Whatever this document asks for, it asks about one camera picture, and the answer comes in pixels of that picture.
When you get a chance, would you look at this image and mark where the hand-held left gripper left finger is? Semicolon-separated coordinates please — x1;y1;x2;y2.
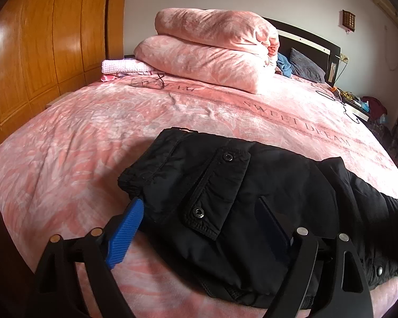
35;197;145;318

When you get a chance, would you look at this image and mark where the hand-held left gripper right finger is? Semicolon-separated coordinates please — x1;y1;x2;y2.
259;196;374;318

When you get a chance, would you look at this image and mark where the black jacket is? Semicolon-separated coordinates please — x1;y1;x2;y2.
118;127;398;308

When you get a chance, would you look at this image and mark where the bed with pink bedsheet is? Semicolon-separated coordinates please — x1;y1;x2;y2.
0;73;398;318

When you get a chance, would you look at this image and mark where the dark nightstand with clutter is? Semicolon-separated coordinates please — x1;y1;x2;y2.
338;88;374;123

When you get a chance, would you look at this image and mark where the dark red clothing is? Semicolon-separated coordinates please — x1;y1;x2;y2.
363;96;387;116

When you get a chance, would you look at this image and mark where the folded pale pink towel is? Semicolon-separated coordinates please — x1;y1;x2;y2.
101;59;156;82

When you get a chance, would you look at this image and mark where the blue cloth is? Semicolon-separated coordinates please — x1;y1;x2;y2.
276;53;294;78

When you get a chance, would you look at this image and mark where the grey pillow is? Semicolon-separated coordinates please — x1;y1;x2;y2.
289;48;326;83

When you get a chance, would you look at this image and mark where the dark wooden headboard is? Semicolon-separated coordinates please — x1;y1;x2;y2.
262;16;342;87

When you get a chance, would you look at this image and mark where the folded pink quilt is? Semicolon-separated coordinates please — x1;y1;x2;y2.
133;7;281;95

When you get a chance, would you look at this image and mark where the wooden wardrobe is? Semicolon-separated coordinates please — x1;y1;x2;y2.
0;0;128;140

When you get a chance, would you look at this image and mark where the white air conditioner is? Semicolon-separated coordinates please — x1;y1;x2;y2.
371;0;398;27

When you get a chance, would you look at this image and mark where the black charger cable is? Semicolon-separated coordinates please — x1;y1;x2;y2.
316;88;360;123

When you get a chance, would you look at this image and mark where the thin black cable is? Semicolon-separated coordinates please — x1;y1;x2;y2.
132;72;166;90

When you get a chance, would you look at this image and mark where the wooden wall lamp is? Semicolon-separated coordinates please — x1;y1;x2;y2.
342;10;356;33

